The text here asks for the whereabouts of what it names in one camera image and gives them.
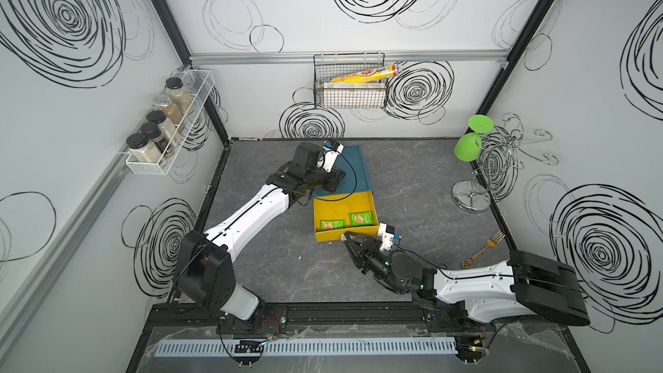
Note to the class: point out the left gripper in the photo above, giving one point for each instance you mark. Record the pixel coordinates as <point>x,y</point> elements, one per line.
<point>332,179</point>

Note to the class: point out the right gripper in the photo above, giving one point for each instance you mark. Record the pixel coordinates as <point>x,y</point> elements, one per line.
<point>366,254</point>

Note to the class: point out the yellow top drawer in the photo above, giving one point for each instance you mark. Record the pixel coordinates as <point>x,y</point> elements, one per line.
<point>340,208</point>

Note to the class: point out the teal drawer cabinet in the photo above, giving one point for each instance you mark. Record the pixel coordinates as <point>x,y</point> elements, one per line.
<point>356,180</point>

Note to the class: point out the green cookie packet two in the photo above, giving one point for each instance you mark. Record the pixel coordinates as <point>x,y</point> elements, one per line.
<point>361,219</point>

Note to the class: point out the green cookie packet one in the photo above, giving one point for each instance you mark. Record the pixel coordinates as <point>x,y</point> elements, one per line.
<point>332,225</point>

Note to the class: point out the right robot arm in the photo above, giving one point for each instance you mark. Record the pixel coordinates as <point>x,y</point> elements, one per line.
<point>524,285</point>

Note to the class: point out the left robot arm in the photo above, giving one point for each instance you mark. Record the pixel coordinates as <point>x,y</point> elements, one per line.
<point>204,269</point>

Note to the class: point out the white box in basket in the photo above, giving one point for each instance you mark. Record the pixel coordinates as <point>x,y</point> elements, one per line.
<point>351,96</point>

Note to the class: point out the yellow snack tube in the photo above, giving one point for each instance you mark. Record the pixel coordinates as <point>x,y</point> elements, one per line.
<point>369,76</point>

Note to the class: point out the green plastic wine glass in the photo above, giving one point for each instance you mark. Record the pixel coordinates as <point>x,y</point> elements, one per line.
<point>469,146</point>

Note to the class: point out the spice jar beige contents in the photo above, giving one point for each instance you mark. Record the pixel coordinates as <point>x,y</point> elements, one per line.
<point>166,126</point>

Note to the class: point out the white clear spice shelf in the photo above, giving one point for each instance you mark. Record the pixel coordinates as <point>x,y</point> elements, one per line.
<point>196,131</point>

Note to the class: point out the spice jar light contents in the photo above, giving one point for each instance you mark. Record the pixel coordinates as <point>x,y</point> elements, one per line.
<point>180,96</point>

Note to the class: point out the chrome glass holder stand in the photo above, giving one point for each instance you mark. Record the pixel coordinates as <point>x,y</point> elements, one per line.
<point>495,172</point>

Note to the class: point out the spice jar brown contents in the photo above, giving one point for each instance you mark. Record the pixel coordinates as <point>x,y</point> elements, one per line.
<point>162,102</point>

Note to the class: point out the spice jar dark contents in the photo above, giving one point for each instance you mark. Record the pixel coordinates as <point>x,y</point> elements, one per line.
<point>155,134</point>

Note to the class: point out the spice jar white contents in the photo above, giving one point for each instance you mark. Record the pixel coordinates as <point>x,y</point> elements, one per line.
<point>143,149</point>

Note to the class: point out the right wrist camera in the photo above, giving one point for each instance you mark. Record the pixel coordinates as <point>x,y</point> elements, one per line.
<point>388,237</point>

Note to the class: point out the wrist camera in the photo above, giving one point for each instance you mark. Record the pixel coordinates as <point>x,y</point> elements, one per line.
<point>388,237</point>
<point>330,151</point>

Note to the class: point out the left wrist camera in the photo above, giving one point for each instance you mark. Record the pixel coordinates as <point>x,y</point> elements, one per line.
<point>330,151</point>

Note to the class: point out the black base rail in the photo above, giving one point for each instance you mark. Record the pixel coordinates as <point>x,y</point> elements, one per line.
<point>290,317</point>

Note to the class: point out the black wire wall basket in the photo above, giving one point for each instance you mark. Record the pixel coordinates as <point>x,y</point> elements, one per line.
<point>330,66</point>

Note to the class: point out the white slotted cable duct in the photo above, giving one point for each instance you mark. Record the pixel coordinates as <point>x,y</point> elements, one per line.
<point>308,347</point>

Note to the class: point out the aluminium wall rail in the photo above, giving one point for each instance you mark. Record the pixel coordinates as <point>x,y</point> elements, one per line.
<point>304,57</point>

